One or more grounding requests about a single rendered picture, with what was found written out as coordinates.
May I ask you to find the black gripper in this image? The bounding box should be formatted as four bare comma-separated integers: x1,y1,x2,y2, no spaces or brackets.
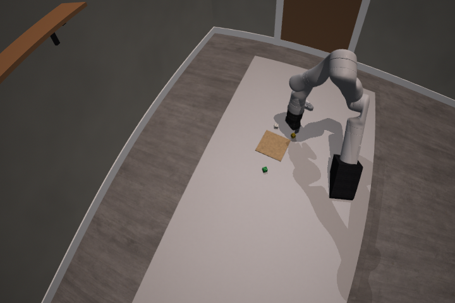
285,99,313,134

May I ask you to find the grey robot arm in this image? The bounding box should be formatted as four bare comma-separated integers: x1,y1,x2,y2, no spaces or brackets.
289,49,370,164

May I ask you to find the tan square mat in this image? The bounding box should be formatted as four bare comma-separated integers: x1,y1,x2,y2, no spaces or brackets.
255,130,291,161

